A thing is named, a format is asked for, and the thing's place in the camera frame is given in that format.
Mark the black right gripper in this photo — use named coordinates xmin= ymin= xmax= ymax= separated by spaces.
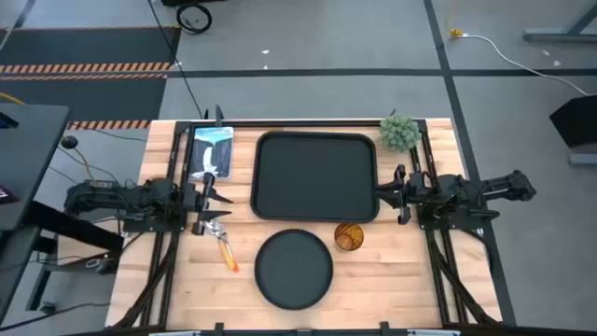
xmin=375 ymin=163 xmax=438 ymax=227

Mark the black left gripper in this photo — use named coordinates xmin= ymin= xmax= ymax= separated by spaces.
xmin=182 ymin=172 xmax=235 ymax=236

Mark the orange handled metal utensil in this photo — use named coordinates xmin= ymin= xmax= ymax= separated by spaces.
xmin=204 ymin=218 xmax=241 ymax=273

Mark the amber ribbed glass cup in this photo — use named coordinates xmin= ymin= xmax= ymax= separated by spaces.
xmin=333 ymin=222 xmax=366 ymax=253

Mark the black round plate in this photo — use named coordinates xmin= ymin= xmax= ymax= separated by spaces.
xmin=254 ymin=228 xmax=335 ymax=312

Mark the black rectangular tray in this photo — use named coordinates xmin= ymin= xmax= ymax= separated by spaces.
xmin=250 ymin=131 xmax=381 ymax=224

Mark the waterfall picture card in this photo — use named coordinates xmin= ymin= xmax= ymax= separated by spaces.
xmin=187 ymin=125 xmax=235 ymax=181

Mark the green artificial plant ball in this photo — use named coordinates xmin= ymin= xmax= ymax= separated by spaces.
xmin=378 ymin=115 xmax=423 ymax=153

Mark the silver carabiner clamp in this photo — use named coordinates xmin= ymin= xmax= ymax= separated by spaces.
xmin=84 ymin=257 xmax=118 ymax=275

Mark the black desk leg base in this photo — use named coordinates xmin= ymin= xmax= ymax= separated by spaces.
xmin=0 ymin=200 xmax=125 ymax=323

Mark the black desk top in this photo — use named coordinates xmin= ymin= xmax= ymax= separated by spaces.
xmin=0 ymin=103 xmax=72 ymax=233

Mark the black box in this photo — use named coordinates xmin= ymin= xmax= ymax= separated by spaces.
xmin=548 ymin=93 xmax=597 ymax=149

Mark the black hazard striped floor mat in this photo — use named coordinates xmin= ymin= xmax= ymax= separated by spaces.
xmin=0 ymin=24 xmax=183 ymax=131

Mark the grey metal table leg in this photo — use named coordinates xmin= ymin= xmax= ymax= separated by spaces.
xmin=521 ymin=0 xmax=597 ymax=45

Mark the black aluminium table frame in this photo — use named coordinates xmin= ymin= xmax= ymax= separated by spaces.
xmin=111 ymin=118 xmax=503 ymax=330

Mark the long black floor cable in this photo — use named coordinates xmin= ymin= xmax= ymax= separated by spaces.
xmin=147 ymin=0 xmax=206 ymax=120

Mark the black round puck with cable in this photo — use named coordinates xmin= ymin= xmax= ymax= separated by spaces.
xmin=59 ymin=134 xmax=94 ymax=181

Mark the yellow cable with plug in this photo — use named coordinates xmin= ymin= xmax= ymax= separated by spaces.
xmin=444 ymin=0 xmax=465 ymax=38

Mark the white floor cable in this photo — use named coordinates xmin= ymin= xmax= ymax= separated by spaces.
xmin=459 ymin=33 xmax=597 ymax=98

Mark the coiled black cable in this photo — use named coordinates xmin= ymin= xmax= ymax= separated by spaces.
xmin=175 ymin=3 xmax=214 ymax=35

